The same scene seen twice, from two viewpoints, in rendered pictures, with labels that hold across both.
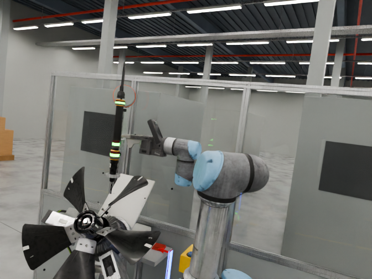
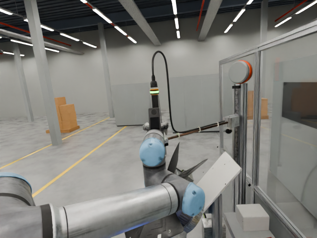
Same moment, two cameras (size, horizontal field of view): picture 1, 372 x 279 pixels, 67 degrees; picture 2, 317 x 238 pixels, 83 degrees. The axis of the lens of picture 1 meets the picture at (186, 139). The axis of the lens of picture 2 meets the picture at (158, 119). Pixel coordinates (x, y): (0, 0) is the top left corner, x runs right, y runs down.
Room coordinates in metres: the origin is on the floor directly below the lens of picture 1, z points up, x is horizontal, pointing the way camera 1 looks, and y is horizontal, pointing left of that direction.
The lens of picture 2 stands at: (1.01, -0.53, 1.84)
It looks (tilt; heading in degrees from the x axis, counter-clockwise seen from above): 11 degrees down; 70
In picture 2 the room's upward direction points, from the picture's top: 4 degrees counter-clockwise
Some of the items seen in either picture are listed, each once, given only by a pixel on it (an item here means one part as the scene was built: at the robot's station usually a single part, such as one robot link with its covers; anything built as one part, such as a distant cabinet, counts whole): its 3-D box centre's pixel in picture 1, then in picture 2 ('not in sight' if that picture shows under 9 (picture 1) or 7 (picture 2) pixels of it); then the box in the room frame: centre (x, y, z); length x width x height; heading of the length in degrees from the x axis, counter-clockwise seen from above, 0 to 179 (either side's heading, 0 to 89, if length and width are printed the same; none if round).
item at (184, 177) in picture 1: (187, 172); (158, 179); (1.19, -0.03, 1.54); 0.11 x 0.08 x 0.11; 106
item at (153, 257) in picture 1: (140, 249); (251, 233); (1.87, 0.22, 0.84); 0.36 x 0.24 x 0.03; 67
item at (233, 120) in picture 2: (119, 143); (231, 121); (1.93, 0.46, 1.54); 0.10 x 0.07 x 0.08; 12
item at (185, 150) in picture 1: (187, 149); (152, 149); (1.18, -0.01, 1.64); 0.11 x 0.08 x 0.09; 67
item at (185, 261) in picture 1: (194, 261); not in sight; (1.45, -0.12, 1.02); 0.16 x 0.10 x 0.11; 157
